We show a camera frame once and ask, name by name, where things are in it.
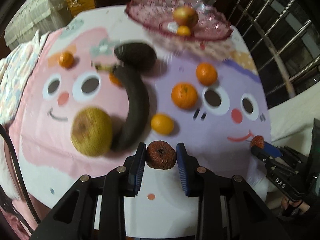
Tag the yellow brown pear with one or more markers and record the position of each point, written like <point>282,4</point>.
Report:
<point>91,131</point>

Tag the small white object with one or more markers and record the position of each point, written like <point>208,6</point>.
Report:
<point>172,26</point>

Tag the floral quilt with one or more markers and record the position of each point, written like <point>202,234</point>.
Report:
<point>17,75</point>

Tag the blackened banana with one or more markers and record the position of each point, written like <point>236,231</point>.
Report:
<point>133,110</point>

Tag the white lace covered cabinet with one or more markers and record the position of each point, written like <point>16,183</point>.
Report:
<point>32,17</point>

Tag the person's right hand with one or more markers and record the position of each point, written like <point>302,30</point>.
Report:
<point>293,208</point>

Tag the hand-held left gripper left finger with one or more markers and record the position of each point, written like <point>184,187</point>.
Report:
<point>136,172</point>

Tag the reddish brown wrinkled fruit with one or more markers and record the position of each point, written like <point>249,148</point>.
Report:
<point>160,155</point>

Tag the pink cloth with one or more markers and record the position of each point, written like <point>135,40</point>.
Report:
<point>12,205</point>

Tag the small orange mandarin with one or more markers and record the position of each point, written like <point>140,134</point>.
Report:
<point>183,30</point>

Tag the yellow red apple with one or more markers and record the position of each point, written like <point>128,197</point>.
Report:
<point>185,15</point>

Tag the white bed sheet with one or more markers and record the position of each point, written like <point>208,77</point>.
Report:
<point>292,115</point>

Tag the dark avocado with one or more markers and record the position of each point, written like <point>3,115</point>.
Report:
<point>135,55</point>

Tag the small red fruit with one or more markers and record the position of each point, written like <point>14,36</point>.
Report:
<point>257,141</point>

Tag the pink glass fruit plate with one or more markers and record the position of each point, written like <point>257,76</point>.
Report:
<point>150,12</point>

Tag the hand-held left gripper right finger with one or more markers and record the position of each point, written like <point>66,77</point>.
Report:
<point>182,173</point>

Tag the cartoon printed blanket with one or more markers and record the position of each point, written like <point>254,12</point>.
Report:
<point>75,172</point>

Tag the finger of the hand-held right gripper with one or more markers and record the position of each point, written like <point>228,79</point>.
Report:
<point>271,150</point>
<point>275,170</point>

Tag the metal railing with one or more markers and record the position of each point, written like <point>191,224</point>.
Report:
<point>275,52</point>

